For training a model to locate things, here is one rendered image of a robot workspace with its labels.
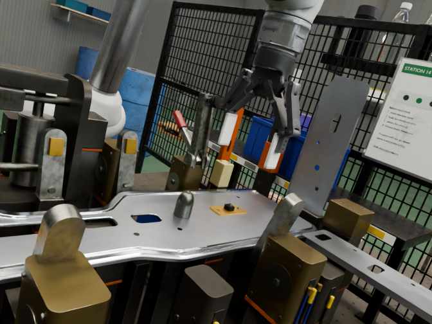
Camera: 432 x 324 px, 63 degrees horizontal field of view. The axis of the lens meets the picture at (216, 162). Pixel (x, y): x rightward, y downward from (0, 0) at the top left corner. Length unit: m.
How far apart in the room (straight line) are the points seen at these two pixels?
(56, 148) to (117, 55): 0.62
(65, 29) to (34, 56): 0.94
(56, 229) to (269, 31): 0.49
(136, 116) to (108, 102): 3.10
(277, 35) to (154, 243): 0.41
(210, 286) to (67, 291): 0.22
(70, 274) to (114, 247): 0.15
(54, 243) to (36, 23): 8.58
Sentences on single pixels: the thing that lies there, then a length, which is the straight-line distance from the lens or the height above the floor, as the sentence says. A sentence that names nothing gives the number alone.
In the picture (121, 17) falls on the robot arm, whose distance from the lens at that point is 1.19.
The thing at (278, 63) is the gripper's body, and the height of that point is 1.31.
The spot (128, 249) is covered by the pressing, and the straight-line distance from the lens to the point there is 0.54.
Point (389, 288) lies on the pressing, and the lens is 0.72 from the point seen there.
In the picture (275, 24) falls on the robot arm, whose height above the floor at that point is 1.38.
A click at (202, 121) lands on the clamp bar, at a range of 0.81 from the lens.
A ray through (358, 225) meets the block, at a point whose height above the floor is 1.03.
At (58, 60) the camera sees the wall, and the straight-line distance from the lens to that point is 9.20.
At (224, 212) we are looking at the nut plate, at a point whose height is 1.00.
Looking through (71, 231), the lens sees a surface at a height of 1.08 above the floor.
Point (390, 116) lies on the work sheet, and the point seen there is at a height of 1.28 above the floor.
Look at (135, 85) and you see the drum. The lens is 4.32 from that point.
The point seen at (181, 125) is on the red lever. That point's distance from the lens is 0.88.
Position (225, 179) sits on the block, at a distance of 0.88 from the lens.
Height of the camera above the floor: 1.27
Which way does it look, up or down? 14 degrees down
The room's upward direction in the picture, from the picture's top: 16 degrees clockwise
